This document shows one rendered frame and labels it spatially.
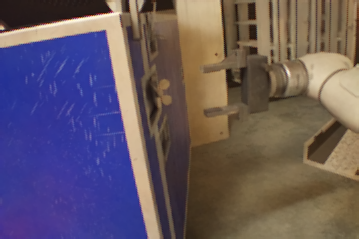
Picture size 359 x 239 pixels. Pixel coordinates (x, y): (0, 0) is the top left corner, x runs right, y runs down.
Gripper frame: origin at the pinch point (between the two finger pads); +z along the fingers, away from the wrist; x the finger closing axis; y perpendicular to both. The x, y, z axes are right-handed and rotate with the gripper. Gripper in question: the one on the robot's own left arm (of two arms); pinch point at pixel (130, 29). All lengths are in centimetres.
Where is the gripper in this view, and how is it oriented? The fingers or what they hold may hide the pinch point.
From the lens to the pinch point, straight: 50.9
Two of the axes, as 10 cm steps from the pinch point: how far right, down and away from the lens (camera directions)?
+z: 1.0, 9.8, 1.9
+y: -0.9, 2.0, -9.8
